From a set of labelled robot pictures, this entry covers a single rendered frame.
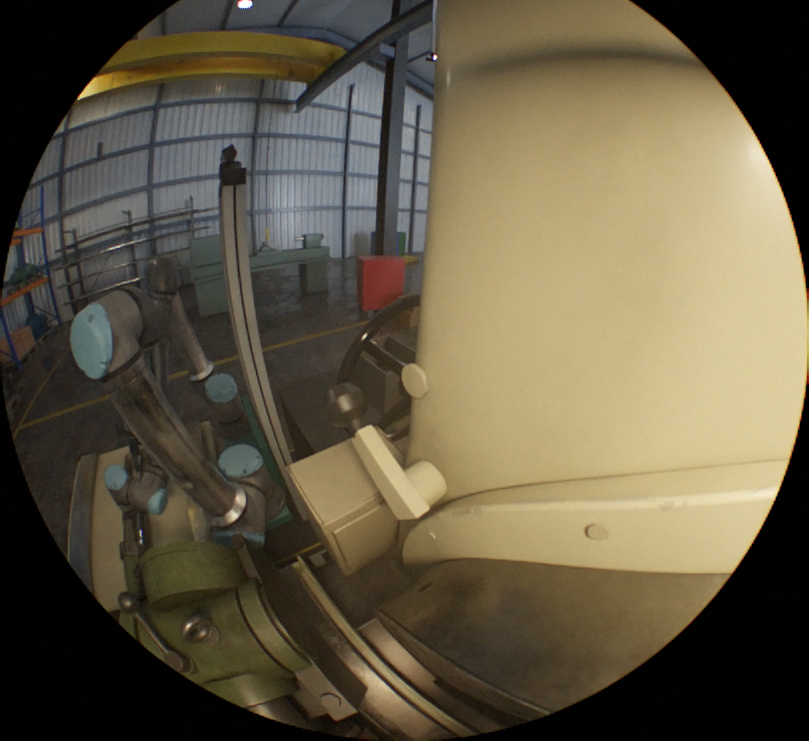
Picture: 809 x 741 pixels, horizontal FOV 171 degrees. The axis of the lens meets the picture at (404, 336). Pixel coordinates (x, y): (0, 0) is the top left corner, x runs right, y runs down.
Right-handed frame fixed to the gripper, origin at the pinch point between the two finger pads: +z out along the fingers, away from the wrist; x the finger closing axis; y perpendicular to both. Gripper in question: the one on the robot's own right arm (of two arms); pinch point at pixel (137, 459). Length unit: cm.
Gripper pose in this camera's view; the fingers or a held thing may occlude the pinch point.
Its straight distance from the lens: 152.3
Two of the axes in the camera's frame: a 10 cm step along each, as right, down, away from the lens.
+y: 6.1, 1.1, 7.8
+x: -7.6, -2.1, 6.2
